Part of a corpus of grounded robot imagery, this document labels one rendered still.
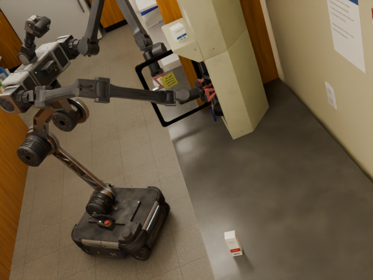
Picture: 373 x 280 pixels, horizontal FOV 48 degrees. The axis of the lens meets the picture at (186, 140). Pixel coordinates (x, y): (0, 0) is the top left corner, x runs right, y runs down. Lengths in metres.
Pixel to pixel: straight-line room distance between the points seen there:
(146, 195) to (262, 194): 1.47
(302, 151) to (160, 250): 1.49
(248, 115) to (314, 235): 0.72
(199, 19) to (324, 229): 0.96
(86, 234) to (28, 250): 0.77
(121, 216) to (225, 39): 1.66
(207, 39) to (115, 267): 1.90
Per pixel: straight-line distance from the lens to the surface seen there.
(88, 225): 3.23
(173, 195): 3.41
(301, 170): 1.89
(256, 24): 2.32
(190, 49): 1.86
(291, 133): 2.08
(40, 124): 2.92
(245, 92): 2.05
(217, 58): 1.90
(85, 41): 2.47
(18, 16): 6.96
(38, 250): 3.74
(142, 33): 2.28
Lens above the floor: 2.26
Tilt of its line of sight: 36 degrees down
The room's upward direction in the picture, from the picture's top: 24 degrees counter-clockwise
